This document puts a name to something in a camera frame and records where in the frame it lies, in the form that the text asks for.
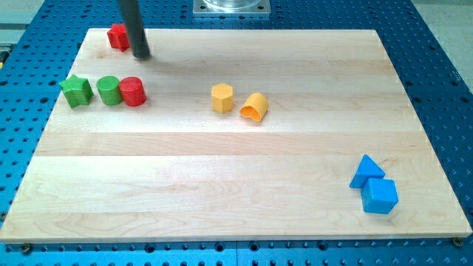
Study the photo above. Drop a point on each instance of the red star block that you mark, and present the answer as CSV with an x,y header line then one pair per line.
x,y
118,37

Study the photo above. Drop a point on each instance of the green star block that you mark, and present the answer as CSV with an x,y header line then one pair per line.
x,y
77,91

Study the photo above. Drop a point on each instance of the light wooden board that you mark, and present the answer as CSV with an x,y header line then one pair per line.
x,y
173,169

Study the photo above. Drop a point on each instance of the yellow hexagon block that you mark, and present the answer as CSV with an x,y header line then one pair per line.
x,y
222,97

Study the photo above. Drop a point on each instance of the red cylinder block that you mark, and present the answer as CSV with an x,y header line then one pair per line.
x,y
132,91

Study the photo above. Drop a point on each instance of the green cylinder block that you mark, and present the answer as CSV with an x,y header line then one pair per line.
x,y
108,88

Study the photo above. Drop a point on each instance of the blue triangle block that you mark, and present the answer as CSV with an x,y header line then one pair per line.
x,y
367,169

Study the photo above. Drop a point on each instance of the blue cube block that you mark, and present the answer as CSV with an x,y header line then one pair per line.
x,y
379,196

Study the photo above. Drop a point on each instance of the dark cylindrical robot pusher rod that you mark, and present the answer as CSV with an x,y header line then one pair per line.
x,y
132,19

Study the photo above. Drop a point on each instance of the left board clamp screw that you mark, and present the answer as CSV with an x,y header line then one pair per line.
x,y
26,249

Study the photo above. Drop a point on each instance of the board clamp screw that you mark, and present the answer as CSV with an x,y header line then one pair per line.
x,y
457,242
26,249

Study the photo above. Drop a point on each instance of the right board clamp screw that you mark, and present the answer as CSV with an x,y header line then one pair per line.
x,y
457,242

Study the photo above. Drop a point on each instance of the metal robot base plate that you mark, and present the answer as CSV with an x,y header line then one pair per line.
x,y
231,7

